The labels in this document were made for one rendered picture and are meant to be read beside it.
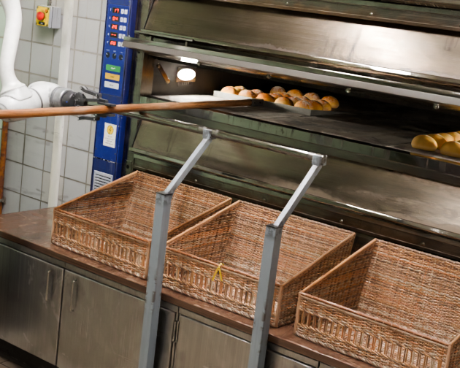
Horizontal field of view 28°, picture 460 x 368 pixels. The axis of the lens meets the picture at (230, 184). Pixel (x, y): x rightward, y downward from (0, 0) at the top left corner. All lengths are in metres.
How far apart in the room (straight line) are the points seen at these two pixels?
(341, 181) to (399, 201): 0.25
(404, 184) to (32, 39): 2.08
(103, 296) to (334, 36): 1.33
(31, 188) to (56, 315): 1.04
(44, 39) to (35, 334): 1.45
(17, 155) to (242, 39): 1.52
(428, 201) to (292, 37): 0.83
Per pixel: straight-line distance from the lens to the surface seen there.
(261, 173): 3.67
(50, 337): 3.86
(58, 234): 3.80
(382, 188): 3.41
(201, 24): 3.87
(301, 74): 3.39
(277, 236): 2.96
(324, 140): 3.51
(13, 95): 3.54
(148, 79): 4.12
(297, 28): 3.60
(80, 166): 4.39
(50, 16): 4.42
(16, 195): 4.76
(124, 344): 3.55
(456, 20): 3.27
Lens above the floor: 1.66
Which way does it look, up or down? 12 degrees down
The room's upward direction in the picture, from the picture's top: 7 degrees clockwise
